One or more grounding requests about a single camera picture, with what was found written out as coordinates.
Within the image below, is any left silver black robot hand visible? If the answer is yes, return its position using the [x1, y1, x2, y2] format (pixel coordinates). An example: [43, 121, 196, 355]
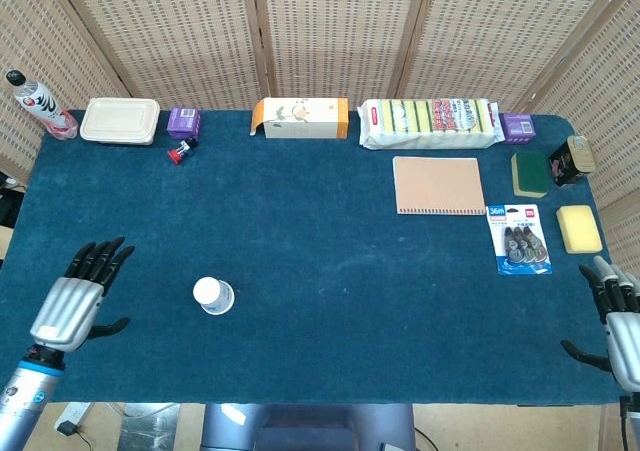
[28, 236, 136, 355]

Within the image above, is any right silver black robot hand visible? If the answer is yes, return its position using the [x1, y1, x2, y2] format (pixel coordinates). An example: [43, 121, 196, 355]
[560, 255, 640, 398]

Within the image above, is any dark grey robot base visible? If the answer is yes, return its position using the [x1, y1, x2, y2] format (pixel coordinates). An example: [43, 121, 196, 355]
[199, 403, 417, 451]

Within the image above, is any white power strip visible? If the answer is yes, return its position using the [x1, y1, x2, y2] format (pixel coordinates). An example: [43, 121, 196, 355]
[53, 403, 95, 436]

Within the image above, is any blue correction tape pack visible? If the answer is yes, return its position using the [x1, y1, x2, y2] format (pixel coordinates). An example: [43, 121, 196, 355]
[485, 203, 555, 276]

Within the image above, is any shiny metal table leg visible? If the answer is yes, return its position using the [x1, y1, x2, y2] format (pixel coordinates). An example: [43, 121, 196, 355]
[121, 403, 182, 451]

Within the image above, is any black tin with gold lid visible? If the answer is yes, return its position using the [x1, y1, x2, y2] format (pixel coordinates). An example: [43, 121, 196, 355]
[547, 134, 598, 189]

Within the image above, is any green yellow scouring sponge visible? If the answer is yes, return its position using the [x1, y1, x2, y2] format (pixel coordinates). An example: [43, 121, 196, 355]
[510, 150, 551, 199]

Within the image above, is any beige lidded lunch box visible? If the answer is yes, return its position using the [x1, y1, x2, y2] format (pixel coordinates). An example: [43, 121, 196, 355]
[79, 97, 162, 147]

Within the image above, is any small red black stamp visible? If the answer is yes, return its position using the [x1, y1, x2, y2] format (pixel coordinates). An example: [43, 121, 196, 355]
[167, 138, 200, 165]

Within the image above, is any clear plastic drink bottle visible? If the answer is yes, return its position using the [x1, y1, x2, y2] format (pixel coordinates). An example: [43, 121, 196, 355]
[5, 69, 80, 141]

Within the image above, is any purple box with barcode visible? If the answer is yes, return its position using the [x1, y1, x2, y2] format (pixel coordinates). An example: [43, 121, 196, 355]
[166, 107, 202, 140]

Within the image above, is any purple box with label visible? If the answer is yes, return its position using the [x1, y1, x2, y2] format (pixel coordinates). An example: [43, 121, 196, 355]
[500, 112, 538, 145]

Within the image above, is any orange spiral notebook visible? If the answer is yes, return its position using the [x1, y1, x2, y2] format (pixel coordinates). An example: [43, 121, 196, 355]
[392, 156, 487, 216]

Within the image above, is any blue table cloth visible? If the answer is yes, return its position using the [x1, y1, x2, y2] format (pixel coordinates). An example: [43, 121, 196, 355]
[0, 109, 629, 405]

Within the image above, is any pack of yellow green sponges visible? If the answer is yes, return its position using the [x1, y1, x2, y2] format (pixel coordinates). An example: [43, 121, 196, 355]
[358, 98, 505, 151]

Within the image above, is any orange white floral carton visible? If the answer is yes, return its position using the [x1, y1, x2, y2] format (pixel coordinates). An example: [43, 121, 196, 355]
[248, 96, 350, 141]

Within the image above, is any bamboo folding screen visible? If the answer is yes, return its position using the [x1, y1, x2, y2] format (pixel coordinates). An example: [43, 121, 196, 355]
[0, 0, 640, 278]

